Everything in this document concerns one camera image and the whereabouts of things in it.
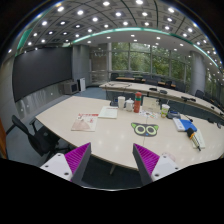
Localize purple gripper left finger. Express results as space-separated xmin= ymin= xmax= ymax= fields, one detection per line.
xmin=41 ymin=143 xmax=91 ymax=185

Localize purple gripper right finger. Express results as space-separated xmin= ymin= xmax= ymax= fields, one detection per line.
xmin=133 ymin=144 xmax=179 ymax=185

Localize black office chair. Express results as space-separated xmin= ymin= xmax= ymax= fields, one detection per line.
xmin=11 ymin=115 xmax=69 ymax=160

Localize red white magazine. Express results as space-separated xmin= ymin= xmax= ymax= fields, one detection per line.
xmin=71 ymin=113 xmax=98 ymax=132

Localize black yellow marker pen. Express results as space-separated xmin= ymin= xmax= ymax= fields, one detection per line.
xmin=187 ymin=128 xmax=201 ymax=151

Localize green white paper cup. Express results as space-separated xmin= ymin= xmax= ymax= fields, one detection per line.
xmin=161 ymin=104 xmax=170 ymax=118

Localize white closed book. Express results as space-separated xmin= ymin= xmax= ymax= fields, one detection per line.
xmin=98 ymin=106 xmax=118 ymax=119

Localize white ceramic teapot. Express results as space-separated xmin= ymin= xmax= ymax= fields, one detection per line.
xmin=125 ymin=98 xmax=134 ymax=112

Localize red thermos bottle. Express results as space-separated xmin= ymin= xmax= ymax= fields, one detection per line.
xmin=134 ymin=92 xmax=142 ymax=113

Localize long conference table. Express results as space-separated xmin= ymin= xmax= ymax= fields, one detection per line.
xmin=100 ymin=81 xmax=224 ymax=118

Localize grey box cabinet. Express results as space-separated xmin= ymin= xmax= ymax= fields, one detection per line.
xmin=61 ymin=82 xmax=78 ymax=95

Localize large black wall screen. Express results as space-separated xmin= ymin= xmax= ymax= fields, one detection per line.
xmin=12 ymin=48 xmax=72 ymax=102

